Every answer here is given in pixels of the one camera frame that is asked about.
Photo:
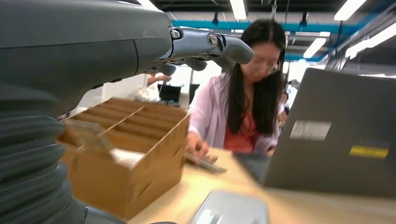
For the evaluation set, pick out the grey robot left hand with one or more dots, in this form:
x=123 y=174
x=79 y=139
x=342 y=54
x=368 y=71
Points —
x=77 y=46

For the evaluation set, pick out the brown portrait picture card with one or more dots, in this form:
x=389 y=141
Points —
x=207 y=165

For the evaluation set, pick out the person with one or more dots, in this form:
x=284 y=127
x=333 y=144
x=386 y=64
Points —
x=213 y=111
x=154 y=89

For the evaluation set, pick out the grey card reader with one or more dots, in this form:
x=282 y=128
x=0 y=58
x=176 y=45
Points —
x=232 y=208

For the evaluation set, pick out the black monitor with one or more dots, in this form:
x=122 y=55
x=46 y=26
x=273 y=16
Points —
x=169 y=92

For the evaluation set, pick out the cardboard organizer box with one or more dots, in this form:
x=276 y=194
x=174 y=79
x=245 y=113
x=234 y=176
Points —
x=139 y=173

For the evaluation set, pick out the grey laptop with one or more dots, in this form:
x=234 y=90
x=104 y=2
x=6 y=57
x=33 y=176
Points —
x=334 y=139

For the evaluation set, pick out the ceiling light strip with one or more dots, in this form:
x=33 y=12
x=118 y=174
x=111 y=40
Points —
x=371 y=40
x=349 y=9
x=315 y=48
x=239 y=9

